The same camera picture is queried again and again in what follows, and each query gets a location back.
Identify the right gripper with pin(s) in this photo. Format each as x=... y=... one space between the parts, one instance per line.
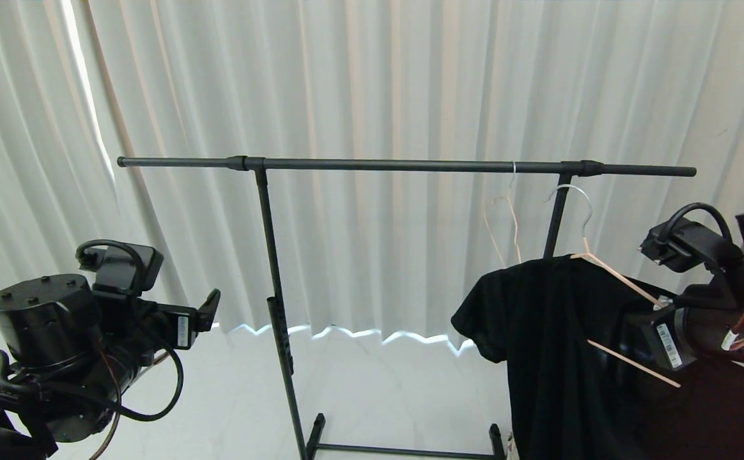
x=698 y=335

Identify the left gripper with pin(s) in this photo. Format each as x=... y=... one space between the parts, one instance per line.
x=154 y=326

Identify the pink clothes hanger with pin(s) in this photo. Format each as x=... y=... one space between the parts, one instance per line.
x=621 y=279
x=513 y=169

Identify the black short-sleeved shirt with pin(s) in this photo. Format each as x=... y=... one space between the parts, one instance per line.
x=551 y=358

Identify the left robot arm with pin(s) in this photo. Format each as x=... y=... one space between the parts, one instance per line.
x=39 y=319

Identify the black clothes rack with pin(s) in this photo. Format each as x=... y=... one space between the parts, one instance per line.
x=410 y=165

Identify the white curtain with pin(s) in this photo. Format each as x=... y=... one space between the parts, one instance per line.
x=378 y=83

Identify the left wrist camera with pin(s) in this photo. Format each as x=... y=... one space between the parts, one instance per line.
x=129 y=265

